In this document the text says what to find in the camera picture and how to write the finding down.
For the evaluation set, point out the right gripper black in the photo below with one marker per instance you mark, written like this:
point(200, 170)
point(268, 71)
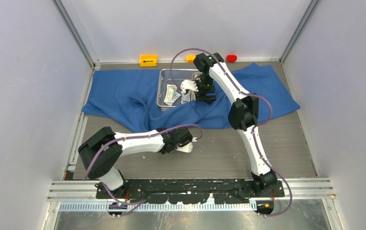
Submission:
point(200, 95)

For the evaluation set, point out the blue surgical wrap cloth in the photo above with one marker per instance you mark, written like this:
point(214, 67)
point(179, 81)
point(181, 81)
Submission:
point(129, 97)

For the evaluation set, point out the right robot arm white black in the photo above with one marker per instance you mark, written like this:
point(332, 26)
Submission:
point(243, 114)

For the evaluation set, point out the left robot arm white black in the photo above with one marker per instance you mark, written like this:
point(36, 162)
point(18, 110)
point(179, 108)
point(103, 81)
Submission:
point(102, 150)

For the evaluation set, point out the small steel instrument pan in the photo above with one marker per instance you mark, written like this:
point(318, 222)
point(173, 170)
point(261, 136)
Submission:
point(197, 76)

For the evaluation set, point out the white gauze roll packet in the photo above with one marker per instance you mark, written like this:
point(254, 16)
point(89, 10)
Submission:
point(186, 97)

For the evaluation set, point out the small orange toy block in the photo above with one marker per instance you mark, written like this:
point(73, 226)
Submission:
point(190, 58)

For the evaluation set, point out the green white sterile packet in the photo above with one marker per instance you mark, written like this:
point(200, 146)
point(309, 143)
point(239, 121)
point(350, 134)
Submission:
point(171, 94)

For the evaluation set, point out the red toy block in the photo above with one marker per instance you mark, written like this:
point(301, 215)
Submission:
point(231, 58)

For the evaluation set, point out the yellow toy block large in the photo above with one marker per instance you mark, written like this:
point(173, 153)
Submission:
point(148, 61)

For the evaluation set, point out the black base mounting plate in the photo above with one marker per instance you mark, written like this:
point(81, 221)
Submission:
point(189, 191)

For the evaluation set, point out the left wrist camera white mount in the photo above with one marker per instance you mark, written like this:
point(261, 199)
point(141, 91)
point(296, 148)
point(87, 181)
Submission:
point(188, 147)

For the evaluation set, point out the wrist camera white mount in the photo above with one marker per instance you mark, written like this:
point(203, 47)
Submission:
point(188, 85)
point(188, 147)

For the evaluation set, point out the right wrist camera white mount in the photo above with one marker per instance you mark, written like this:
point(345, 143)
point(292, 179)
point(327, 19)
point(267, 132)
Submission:
point(188, 85)

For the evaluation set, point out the wire mesh steel tray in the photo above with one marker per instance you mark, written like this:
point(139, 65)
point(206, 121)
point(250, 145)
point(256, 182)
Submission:
point(174, 77)

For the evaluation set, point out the aluminium frame rail right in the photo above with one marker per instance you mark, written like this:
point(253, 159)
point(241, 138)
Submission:
point(313, 4)

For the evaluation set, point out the aluminium front rail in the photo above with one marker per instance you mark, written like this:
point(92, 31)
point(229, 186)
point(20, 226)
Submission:
point(81, 196)

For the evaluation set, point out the aluminium frame post left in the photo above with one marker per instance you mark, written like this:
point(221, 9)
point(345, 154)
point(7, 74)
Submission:
point(60, 7)

